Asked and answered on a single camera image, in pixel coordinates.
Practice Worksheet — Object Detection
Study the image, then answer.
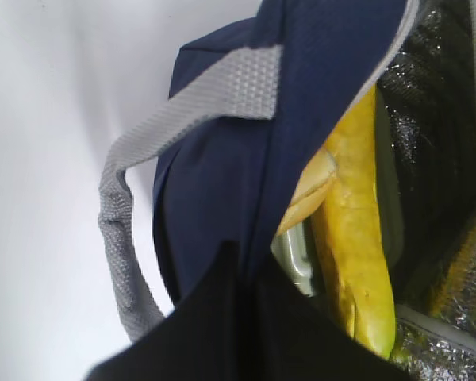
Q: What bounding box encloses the yellow banana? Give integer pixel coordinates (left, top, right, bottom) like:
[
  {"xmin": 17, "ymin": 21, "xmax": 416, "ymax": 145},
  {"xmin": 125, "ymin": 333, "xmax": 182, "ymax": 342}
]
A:
[{"xmin": 312, "ymin": 88, "xmax": 396, "ymax": 360}]

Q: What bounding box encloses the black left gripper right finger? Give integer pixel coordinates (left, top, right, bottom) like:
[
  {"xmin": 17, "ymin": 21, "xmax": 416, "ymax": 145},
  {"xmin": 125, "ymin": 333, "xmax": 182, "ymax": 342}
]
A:
[{"xmin": 245, "ymin": 266, "xmax": 409, "ymax": 380}]

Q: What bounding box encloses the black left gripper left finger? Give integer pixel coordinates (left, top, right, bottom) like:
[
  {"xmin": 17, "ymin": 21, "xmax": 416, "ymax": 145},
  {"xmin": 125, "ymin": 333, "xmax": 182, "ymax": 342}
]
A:
[{"xmin": 87, "ymin": 241, "xmax": 249, "ymax": 380}]

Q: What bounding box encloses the navy grey insulated lunch bag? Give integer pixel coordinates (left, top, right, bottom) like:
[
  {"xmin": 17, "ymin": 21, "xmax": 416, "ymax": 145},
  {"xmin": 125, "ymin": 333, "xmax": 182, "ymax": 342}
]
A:
[{"xmin": 98, "ymin": 1, "xmax": 476, "ymax": 380}]

